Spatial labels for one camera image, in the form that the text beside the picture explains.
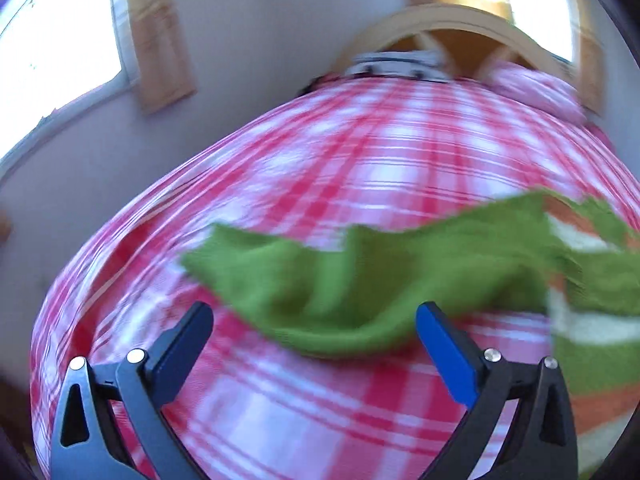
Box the pink pillow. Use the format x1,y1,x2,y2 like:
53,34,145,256
487,62,590,122

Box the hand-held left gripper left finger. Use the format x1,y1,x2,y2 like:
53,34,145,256
50,301,216,480

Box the grey patterned pillow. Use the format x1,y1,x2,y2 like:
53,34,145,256
349,51,449,82

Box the cream wooden arched headboard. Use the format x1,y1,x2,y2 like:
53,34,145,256
332,4,576,82

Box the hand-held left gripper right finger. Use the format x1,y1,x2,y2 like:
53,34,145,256
416,301,579,480

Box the green garment with striped part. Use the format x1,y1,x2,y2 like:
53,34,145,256
181,190,640,480

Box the bed with red plaid cover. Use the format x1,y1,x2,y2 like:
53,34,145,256
29,77,632,480

